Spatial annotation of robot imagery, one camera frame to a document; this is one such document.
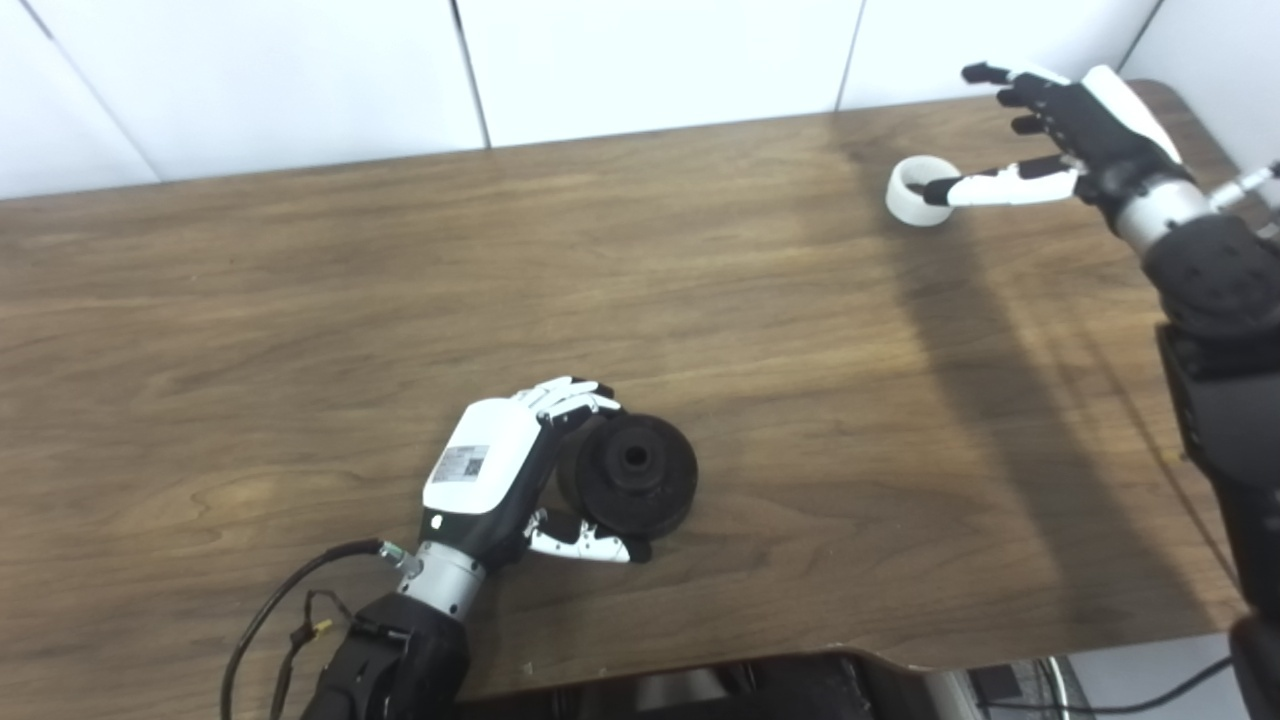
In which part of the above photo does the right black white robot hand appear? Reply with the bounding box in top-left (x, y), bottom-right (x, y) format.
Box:
top-left (922, 62), bottom-right (1196, 231)

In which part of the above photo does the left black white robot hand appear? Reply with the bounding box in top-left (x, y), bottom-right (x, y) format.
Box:
top-left (421, 377), bottom-right (653, 573)

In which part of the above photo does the round black stepped part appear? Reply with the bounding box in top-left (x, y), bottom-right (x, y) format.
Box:
top-left (556, 412), bottom-right (699, 541)

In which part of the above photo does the white plastic ring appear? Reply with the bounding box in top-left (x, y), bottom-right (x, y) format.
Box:
top-left (885, 155), bottom-right (966, 228)

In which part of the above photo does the black robot torso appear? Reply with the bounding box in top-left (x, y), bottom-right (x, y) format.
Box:
top-left (480, 650), bottom-right (961, 720)

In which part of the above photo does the thin wire with yellow plug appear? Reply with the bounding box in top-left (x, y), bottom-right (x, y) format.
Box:
top-left (268, 590), bottom-right (353, 720)

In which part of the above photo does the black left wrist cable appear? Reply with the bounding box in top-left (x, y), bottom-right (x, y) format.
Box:
top-left (220, 539), bottom-right (421, 720)

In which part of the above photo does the black floor cable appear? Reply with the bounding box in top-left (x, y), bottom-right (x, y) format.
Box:
top-left (985, 655), bottom-right (1236, 717)

